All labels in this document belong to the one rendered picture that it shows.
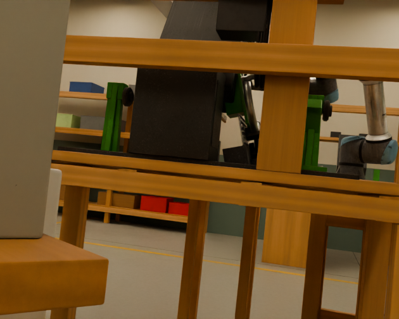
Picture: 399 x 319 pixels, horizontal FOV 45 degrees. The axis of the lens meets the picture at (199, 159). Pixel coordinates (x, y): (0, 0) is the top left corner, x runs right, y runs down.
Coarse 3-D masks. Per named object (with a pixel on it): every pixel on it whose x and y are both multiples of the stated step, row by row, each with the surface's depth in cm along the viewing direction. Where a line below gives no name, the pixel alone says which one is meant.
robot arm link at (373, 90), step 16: (368, 80) 211; (368, 96) 215; (368, 112) 218; (384, 112) 216; (368, 128) 221; (384, 128) 217; (368, 144) 222; (384, 144) 218; (368, 160) 224; (384, 160) 219
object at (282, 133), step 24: (288, 0) 153; (312, 0) 151; (288, 24) 152; (312, 24) 151; (264, 96) 153; (288, 96) 151; (264, 120) 152; (288, 120) 151; (264, 144) 152; (288, 144) 150; (264, 168) 151; (288, 168) 150
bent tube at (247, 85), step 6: (246, 84) 185; (252, 84) 190; (246, 90) 182; (246, 96) 181; (246, 102) 181; (252, 102) 181; (246, 108) 181; (252, 108) 180; (252, 114) 181; (252, 120) 182; (252, 126) 184
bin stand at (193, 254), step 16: (192, 208) 235; (256, 208) 232; (192, 224) 234; (256, 224) 248; (192, 240) 234; (256, 240) 249; (192, 256) 233; (192, 272) 234; (240, 272) 228; (192, 288) 253; (240, 288) 227; (192, 304) 252; (240, 304) 227
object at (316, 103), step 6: (312, 102) 164; (318, 102) 164; (312, 108) 162; (318, 108) 161; (312, 114) 163; (318, 114) 163; (306, 120) 166; (312, 120) 165; (318, 120) 164; (306, 126) 167; (312, 126) 166; (318, 126) 166; (318, 132) 168
